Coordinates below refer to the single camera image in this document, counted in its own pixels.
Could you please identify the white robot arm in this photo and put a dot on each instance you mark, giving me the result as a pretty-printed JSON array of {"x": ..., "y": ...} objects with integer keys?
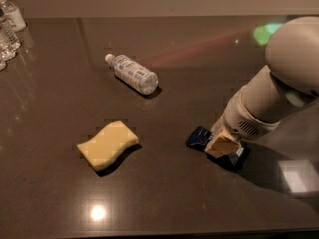
[{"x": 287, "y": 83}]

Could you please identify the clear plastic water bottle lying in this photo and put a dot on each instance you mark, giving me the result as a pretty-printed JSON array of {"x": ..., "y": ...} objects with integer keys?
[{"x": 132, "y": 73}]

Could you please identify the upright water bottle white label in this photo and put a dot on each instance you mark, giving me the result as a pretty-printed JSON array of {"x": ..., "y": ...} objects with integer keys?
[{"x": 13, "y": 14}]

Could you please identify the yellow sponge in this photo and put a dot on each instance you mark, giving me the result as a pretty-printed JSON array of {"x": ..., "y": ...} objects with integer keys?
[{"x": 106, "y": 146}]

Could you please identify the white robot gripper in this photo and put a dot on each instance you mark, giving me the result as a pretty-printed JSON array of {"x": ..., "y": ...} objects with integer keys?
[{"x": 236, "y": 120}]

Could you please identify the dark blue rxbar wrapper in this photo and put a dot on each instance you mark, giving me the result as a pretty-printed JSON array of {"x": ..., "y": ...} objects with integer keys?
[{"x": 221, "y": 149}]

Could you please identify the clear ribbed water bottle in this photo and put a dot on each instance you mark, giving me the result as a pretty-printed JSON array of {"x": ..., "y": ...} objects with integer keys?
[{"x": 9, "y": 42}]

